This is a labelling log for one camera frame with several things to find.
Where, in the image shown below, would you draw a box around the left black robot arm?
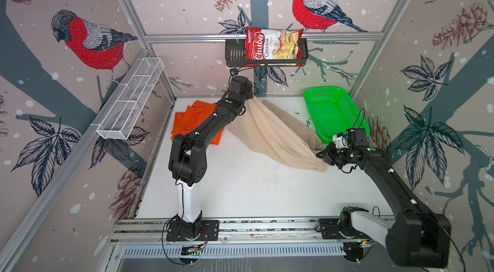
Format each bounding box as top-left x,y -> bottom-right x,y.
165,75 -> 253,242

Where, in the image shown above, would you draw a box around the orange shorts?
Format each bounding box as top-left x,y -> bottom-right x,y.
171,101 -> 216,140

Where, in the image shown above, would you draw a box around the green plastic basket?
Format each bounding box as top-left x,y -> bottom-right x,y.
303,86 -> 370,145

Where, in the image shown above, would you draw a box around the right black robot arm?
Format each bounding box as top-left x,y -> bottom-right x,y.
317,128 -> 452,269

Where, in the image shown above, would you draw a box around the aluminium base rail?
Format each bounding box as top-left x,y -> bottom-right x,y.
109,216 -> 378,245

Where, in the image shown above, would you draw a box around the black wall basket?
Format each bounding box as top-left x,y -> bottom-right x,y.
225,38 -> 309,68

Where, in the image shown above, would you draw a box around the red cassava chips bag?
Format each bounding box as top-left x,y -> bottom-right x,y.
245,28 -> 304,67

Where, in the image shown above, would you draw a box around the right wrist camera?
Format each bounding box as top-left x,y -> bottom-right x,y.
333,133 -> 348,149

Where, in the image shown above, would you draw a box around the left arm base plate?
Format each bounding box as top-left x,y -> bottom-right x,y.
164,218 -> 219,242

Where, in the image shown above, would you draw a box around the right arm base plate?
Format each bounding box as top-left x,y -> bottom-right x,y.
316,218 -> 370,241

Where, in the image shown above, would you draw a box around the beige shorts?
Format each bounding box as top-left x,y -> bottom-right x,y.
228,97 -> 325,172

